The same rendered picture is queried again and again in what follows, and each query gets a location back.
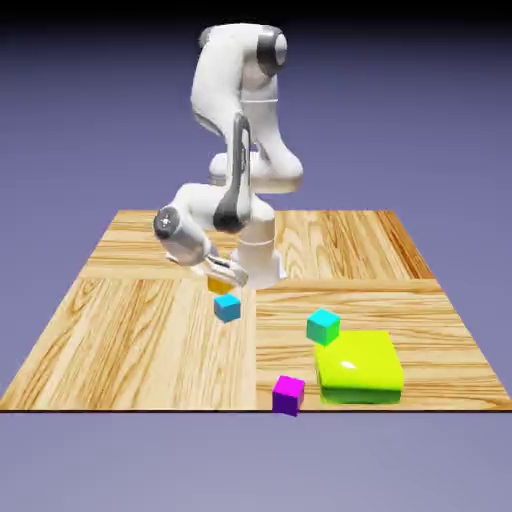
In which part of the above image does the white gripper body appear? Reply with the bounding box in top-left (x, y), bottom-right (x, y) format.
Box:
top-left (190, 253), bottom-right (250, 288)

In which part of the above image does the small orange cube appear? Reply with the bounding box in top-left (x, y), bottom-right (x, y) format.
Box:
top-left (207, 276), bottom-right (236, 296)

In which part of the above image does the small blue cube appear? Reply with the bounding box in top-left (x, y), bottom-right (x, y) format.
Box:
top-left (213, 293), bottom-right (242, 324)

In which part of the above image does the small teal cube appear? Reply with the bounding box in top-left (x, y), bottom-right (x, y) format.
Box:
top-left (306, 307), bottom-right (342, 348)

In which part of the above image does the small magenta cube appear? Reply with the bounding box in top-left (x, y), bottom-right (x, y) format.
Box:
top-left (271, 374), bottom-right (306, 418)

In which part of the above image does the large yellow-green box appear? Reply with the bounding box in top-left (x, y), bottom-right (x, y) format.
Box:
top-left (314, 329), bottom-right (405, 406)

